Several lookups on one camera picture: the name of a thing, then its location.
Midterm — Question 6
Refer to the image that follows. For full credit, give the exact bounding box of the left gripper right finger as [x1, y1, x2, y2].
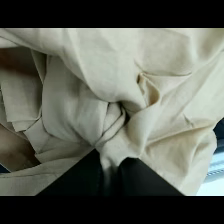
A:
[117, 157, 185, 197]

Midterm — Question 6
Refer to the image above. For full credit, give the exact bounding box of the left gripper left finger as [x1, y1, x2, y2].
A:
[36, 148, 105, 197]

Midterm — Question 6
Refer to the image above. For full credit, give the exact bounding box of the beige garment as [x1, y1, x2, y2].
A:
[0, 28, 224, 197]

